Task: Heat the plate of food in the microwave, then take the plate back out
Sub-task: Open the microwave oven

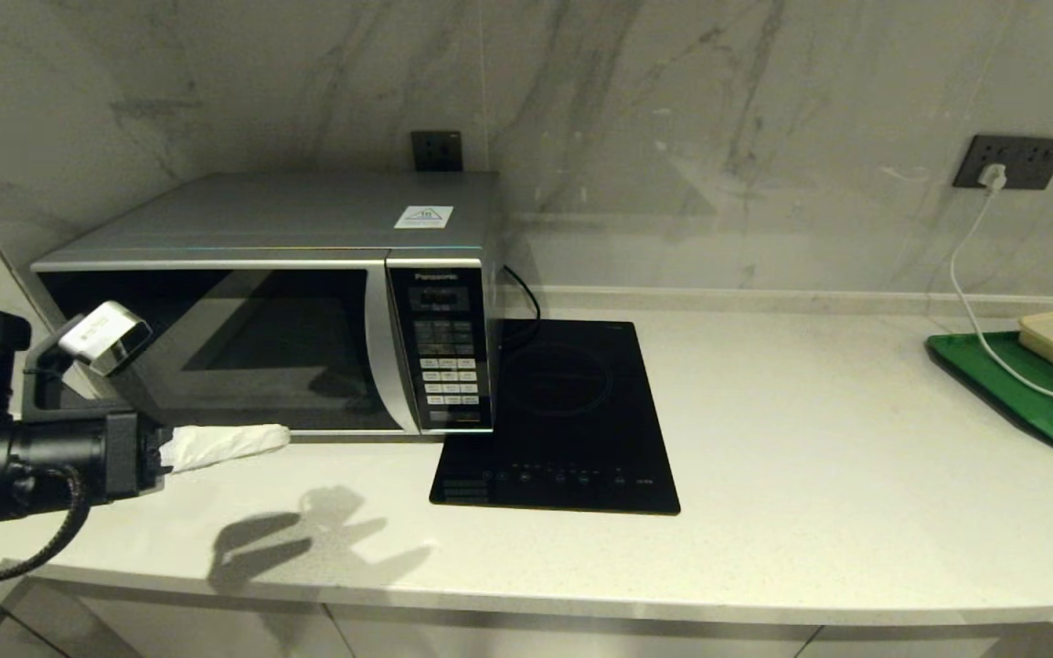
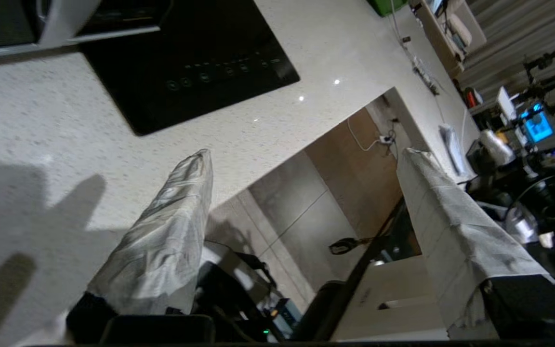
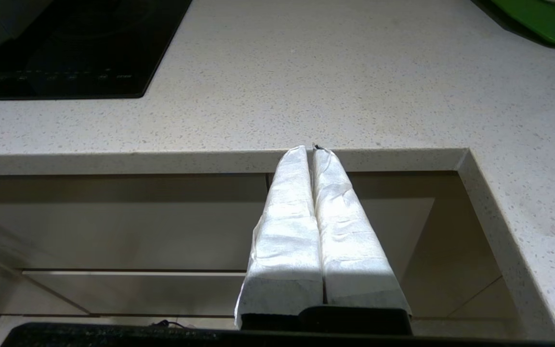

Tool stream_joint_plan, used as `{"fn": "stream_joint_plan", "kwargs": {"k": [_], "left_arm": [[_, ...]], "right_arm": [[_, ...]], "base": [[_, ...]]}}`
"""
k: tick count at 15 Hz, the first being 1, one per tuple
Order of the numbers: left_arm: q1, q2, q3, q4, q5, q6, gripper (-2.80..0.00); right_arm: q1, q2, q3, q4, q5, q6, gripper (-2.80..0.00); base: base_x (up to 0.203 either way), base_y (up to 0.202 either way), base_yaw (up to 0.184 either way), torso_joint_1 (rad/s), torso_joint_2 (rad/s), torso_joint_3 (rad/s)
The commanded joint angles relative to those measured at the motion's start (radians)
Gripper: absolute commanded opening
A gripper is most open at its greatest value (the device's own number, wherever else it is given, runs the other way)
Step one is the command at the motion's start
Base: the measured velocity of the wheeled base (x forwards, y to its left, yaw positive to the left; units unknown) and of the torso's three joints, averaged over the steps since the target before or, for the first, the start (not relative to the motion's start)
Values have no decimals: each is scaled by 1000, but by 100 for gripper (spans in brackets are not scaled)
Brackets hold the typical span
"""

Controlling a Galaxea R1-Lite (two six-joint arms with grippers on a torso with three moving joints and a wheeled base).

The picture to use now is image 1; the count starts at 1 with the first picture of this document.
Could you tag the wide dark wall socket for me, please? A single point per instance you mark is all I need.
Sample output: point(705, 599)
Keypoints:
point(1037, 162)

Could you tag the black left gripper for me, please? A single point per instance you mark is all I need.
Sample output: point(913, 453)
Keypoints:
point(97, 457)

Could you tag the microwave door with dark window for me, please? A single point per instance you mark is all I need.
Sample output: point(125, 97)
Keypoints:
point(261, 347)

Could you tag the black induction cooktop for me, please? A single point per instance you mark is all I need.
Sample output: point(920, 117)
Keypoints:
point(581, 384)

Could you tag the silver Panasonic microwave oven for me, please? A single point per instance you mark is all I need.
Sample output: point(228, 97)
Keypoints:
point(289, 208)

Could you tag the white sticker with triangle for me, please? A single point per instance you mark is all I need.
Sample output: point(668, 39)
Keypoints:
point(423, 217)

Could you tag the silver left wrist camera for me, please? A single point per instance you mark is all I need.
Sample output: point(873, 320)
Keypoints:
point(106, 338)

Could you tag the white power plug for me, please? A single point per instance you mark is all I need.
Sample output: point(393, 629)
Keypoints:
point(994, 175)

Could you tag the small dark wall socket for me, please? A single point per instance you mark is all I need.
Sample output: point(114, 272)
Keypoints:
point(436, 152)

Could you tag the grey glossy cabinet front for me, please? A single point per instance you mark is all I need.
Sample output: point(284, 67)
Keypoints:
point(581, 640)
point(216, 631)
point(929, 644)

